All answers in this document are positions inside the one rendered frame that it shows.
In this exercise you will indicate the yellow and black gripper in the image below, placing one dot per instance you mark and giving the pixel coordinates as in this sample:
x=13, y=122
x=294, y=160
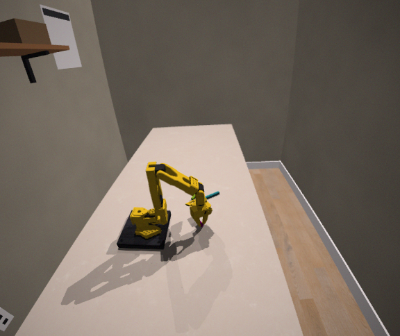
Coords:
x=198, y=211

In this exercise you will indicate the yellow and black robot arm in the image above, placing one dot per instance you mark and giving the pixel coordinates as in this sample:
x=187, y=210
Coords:
x=141, y=216

